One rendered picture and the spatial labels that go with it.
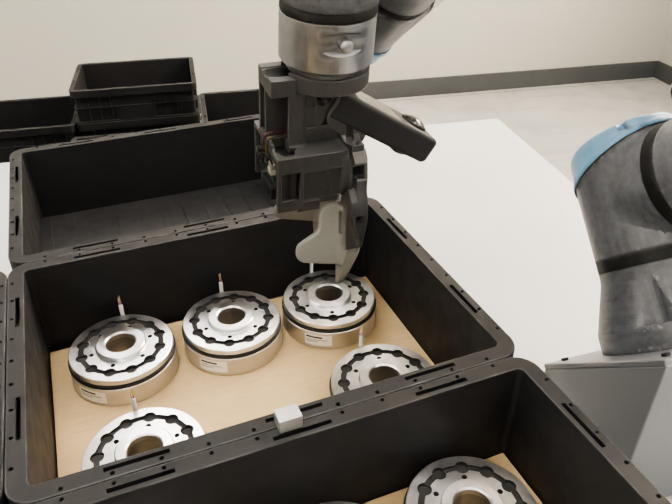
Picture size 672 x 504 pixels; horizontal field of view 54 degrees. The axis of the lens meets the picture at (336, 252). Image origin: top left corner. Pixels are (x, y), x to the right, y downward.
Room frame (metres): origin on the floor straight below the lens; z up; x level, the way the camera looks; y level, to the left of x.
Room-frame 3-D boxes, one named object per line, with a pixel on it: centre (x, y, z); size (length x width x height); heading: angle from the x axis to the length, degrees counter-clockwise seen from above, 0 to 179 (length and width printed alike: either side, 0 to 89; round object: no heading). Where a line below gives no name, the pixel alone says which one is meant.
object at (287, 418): (0.33, 0.03, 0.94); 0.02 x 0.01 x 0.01; 112
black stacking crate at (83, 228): (0.75, 0.20, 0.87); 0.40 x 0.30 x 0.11; 112
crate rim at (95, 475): (0.47, 0.08, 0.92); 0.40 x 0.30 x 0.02; 112
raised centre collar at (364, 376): (0.45, -0.05, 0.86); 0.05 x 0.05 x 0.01
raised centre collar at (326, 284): (0.58, 0.01, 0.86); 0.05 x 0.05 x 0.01
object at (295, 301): (0.58, 0.01, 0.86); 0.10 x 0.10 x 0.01
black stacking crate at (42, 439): (0.47, 0.08, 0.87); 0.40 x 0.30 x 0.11; 112
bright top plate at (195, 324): (0.54, 0.11, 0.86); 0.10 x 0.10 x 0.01
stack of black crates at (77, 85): (2.19, 0.68, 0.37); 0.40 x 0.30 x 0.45; 103
